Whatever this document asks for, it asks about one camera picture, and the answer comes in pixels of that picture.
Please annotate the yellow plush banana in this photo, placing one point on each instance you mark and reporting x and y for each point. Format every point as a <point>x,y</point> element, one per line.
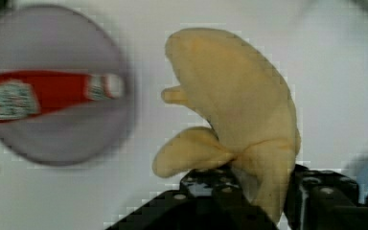
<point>248,106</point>

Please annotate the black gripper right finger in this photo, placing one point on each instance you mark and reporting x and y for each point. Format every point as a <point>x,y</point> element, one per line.
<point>324,200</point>

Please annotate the red ketchup bottle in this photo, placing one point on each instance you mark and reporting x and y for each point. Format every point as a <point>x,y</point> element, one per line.
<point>33,93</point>

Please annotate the blue bowl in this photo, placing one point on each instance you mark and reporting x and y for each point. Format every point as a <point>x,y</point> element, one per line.
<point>358,171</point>

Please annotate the grey round plate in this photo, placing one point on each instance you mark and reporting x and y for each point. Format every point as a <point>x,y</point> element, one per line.
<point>54,38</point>

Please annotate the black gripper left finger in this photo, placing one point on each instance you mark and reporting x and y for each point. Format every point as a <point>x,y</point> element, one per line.
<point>205,200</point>

